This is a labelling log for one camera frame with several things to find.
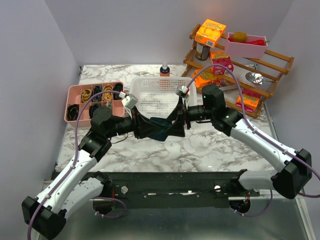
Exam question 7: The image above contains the orange sponge box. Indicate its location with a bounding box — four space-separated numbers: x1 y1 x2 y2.
194 71 221 88
194 19 227 48
241 88 261 113

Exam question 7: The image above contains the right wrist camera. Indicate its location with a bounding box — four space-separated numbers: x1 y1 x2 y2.
175 85 190 99

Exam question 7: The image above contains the patterned rolled tie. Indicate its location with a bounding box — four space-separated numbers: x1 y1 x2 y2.
101 101 113 109

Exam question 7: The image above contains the dark jar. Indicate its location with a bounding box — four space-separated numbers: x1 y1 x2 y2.
195 42 211 61

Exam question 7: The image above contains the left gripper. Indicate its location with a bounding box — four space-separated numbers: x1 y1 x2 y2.
105 105 162 139

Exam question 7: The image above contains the pink compartment organizer box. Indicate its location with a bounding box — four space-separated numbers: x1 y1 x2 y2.
64 81 125 127

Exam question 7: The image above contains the white red flat box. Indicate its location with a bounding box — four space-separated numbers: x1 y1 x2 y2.
213 78 238 92

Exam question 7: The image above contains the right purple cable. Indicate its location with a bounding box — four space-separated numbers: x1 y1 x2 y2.
183 64 320 217

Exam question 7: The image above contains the orange sponge box middle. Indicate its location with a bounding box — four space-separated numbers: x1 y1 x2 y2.
194 71 221 88

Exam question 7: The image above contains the brown potato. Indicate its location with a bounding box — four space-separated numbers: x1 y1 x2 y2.
231 32 248 43

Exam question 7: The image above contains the yellow rolled tie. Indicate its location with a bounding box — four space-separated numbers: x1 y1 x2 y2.
102 84 113 101
80 88 92 103

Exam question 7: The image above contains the orange spray bottle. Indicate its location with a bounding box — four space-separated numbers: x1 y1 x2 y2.
159 61 170 77

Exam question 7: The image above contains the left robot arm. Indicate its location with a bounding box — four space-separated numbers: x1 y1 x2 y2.
22 106 161 240

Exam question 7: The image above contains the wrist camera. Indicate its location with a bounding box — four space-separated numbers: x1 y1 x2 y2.
175 85 190 99
121 93 138 110

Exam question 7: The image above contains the red chili pepper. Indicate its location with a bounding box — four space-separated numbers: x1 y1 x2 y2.
228 37 267 46

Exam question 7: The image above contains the pink sponge box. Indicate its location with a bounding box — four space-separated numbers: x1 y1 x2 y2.
210 51 234 76

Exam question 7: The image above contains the black rolled tie bottom left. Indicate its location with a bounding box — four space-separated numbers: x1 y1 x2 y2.
66 104 79 121

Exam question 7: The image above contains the dark green tie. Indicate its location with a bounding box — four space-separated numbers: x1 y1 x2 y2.
149 117 172 142

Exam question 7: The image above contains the aluminium rail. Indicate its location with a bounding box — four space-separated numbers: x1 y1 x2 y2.
43 178 307 201

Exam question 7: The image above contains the black rolled tie top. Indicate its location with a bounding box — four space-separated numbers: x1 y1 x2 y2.
113 83 123 100

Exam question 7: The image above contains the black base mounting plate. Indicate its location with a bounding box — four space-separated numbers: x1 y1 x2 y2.
51 171 261 210

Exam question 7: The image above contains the pink rectangular bin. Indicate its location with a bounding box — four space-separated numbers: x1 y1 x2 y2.
224 32 268 60

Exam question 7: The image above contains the white plastic basket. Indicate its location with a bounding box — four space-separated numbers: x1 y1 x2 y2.
129 76 191 118

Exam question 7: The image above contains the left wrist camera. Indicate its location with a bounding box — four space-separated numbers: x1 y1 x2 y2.
121 93 138 110

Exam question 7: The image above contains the yellow rolled tie right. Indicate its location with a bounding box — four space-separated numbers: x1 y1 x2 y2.
102 84 113 101

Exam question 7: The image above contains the orange sponge box top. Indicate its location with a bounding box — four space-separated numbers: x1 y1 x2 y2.
194 19 227 48

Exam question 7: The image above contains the black rolled tie bottom middle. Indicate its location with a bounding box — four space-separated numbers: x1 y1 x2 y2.
89 103 101 119

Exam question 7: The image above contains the black rolled tie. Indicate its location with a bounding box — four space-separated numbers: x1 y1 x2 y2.
113 83 123 100
66 104 79 121
89 103 101 119

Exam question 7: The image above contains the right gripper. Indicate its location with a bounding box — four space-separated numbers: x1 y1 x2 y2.
164 95 215 137

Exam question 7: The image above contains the yellow rolled tie left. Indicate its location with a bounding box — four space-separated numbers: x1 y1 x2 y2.
80 88 92 103

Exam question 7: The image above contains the orange sponge box lower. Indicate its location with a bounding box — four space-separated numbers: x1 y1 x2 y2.
241 88 261 113

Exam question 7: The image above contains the wooden tiered rack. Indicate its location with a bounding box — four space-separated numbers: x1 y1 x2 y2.
182 24 295 118

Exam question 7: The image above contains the silver metal spoon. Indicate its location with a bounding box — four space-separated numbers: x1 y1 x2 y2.
245 72 273 86

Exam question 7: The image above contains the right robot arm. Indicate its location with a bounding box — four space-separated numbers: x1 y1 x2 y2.
164 84 312 199

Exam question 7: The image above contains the dark blue rolled tie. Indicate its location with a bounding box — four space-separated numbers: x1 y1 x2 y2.
91 85 103 102

